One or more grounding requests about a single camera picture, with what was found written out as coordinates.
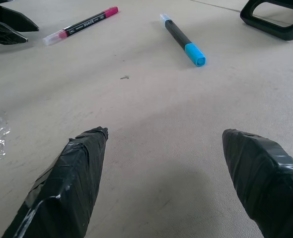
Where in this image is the black plastic tray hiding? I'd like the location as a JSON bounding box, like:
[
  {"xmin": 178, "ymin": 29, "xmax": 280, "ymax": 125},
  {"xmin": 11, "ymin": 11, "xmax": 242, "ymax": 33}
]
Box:
[{"xmin": 239, "ymin": 0, "xmax": 293, "ymax": 41}]

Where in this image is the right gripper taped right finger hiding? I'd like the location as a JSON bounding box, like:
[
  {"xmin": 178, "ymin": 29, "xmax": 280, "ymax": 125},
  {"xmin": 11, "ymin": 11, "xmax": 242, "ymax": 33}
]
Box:
[{"xmin": 221, "ymin": 128, "xmax": 293, "ymax": 238}]

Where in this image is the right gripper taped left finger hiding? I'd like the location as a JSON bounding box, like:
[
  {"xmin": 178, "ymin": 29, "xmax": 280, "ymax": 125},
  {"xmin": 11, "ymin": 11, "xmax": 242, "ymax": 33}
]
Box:
[{"xmin": 1, "ymin": 126, "xmax": 109, "ymax": 238}]

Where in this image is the pink marker pen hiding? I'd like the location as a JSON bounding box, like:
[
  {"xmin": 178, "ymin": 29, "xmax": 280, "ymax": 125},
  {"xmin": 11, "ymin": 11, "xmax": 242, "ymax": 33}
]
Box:
[{"xmin": 42, "ymin": 6, "xmax": 119, "ymax": 47}]

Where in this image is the blue marker pen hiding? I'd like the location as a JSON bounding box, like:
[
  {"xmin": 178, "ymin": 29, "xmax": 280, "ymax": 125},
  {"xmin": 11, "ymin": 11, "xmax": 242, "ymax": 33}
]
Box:
[{"xmin": 159, "ymin": 13, "xmax": 207, "ymax": 68}]

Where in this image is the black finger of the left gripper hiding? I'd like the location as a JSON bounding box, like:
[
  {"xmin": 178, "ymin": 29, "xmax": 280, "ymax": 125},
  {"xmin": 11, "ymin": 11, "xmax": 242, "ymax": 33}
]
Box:
[
  {"xmin": 0, "ymin": 18, "xmax": 29, "ymax": 46},
  {"xmin": 0, "ymin": 1, "xmax": 40, "ymax": 32}
]

